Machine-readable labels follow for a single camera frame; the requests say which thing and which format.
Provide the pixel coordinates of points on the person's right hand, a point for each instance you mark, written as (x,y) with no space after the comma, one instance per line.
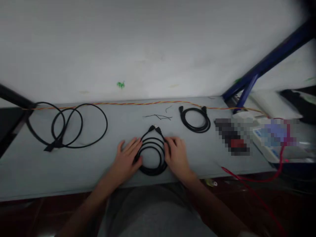
(178,158)

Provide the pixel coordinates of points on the person's left hand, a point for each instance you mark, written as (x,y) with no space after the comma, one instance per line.
(127,158)

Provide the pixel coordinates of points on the small white yellow object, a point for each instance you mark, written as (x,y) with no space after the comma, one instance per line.
(211,183)

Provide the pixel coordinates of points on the person's body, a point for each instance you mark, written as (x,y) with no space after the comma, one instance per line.
(153,212)

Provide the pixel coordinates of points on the white box device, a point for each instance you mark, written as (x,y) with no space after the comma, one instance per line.
(267,150)

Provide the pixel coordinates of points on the white paper sheets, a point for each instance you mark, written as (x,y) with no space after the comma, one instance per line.
(271,103)

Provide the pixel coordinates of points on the black bag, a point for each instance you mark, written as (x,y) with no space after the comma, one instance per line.
(303,106)

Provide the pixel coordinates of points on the black table frame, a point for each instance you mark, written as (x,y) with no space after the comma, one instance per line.
(14,98)

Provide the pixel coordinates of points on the blue metal frame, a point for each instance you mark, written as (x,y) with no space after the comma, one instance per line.
(274,55)

